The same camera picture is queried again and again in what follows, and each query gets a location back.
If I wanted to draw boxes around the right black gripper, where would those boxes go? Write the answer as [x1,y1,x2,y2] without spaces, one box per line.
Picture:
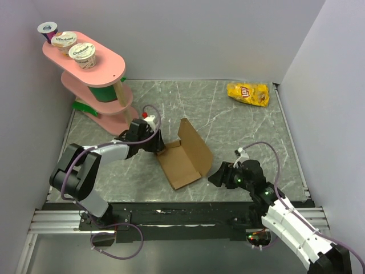
[207,161,253,191]

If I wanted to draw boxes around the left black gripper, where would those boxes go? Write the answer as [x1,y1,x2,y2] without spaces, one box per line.
[137,128,166,152]

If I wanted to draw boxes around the brown cardboard box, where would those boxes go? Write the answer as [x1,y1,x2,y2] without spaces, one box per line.
[157,118,213,190]

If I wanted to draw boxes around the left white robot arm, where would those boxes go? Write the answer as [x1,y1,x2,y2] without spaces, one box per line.
[49,115,165,229]

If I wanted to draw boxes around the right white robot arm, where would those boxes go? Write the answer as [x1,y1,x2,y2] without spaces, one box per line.
[208,160,352,273]

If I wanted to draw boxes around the yellow chips bag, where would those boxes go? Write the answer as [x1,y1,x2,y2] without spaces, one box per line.
[226,83,270,107]

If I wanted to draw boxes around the pink tiered shelf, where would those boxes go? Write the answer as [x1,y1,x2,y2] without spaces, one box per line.
[42,31,139,136]

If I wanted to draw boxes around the white Chobani yogurt cup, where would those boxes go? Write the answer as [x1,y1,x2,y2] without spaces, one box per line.
[68,42,96,69]

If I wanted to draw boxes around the orange Chobani yogurt cup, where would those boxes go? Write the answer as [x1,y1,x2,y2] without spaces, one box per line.
[51,31,78,55]

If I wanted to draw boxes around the purple yogurt cup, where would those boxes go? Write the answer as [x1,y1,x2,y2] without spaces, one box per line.
[37,21,58,44]

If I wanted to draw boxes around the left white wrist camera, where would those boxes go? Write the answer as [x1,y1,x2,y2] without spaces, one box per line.
[142,112,157,131]

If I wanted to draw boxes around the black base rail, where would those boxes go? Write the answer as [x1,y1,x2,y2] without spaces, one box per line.
[79,202,264,243]

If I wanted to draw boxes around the purple cable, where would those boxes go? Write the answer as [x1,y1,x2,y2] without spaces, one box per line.
[250,228,282,252]
[59,104,162,229]
[90,222,144,260]
[244,141,365,269]

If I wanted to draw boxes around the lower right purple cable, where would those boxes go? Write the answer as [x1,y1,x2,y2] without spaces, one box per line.
[250,228,282,252]

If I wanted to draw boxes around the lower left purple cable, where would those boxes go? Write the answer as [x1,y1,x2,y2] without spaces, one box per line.
[90,222,144,260]

